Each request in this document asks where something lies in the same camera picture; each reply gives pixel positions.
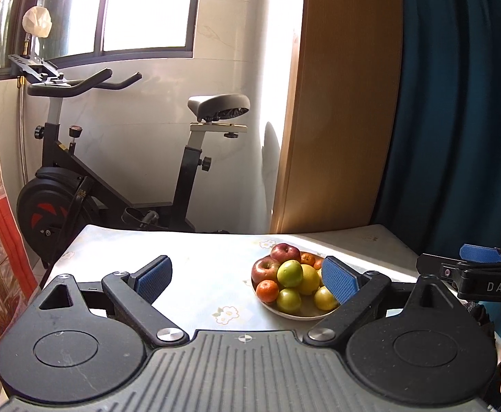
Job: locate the yellow-green apple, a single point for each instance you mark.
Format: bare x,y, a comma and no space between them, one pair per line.
325,300

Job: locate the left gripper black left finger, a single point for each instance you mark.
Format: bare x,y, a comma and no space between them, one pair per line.
133,295

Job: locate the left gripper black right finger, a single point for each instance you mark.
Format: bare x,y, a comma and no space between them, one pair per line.
359,295

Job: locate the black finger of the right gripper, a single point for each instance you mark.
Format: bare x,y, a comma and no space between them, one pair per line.
478,254
443,267

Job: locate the large dark red apple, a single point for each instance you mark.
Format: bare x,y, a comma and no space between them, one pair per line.
283,252

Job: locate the orange mandarin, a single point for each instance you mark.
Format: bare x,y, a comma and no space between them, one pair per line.
308,258
267,291
318,263

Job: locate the floral plastic tablecloth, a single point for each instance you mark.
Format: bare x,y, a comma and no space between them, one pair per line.
211,281

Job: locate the green apple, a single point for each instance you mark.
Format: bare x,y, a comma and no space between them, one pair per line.
290,273
289,300

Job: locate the wooden headboard panel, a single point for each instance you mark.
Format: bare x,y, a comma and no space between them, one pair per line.
342,99

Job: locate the window with dark frame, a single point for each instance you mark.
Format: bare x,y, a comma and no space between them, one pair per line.
93,31

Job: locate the small red apple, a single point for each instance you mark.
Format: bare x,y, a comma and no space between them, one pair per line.
265,268

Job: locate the yellow lemon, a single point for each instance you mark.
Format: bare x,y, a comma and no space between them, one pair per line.
311,280

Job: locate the white ceramic plate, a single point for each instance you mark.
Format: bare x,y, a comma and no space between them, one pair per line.
308,310

